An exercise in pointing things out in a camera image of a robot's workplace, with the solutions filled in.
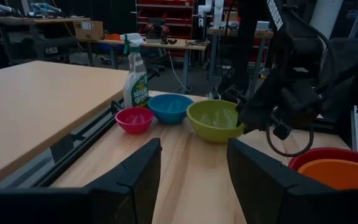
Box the cluttered wooden workbench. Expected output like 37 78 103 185
0 15 92 63

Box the orange object on workbench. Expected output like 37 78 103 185
104 32 123 41

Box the black and red device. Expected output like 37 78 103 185
143 17 178 45

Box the red plastic bowl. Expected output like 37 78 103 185
288 147 358 172

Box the blue plastic bowl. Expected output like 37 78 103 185
147 93 195 126

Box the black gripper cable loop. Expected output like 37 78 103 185
265 123 315 158

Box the white hanging cable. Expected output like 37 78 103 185
167 50 193 93

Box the white pillar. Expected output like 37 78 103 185
308 0 344 40

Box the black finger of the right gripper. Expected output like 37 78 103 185
235 105 252 131
222 85 248 104

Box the pink plastic bowl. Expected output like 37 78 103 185
114 106 155 135

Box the green plastic bowl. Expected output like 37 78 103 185
186 99 246 144

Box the brown cardboard box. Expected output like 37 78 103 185
73 20 105 41

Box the clear cleaner spray bottle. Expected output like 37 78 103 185
120 32 150 110

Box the black table frame rail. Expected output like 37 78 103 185
31 98 127 189

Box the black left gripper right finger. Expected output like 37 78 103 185
226 138 358 224

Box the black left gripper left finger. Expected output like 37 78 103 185
0 138 163 224

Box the small wooden stand table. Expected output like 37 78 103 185
206 27 275 82

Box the red storage shelf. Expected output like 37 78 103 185
134 0 196 40

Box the long wooden workbench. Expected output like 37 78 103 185
78 37 209 94

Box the orange plastic bowl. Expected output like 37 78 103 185
297 158 358 191

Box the tan neighbouring table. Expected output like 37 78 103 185
0 60 131 189

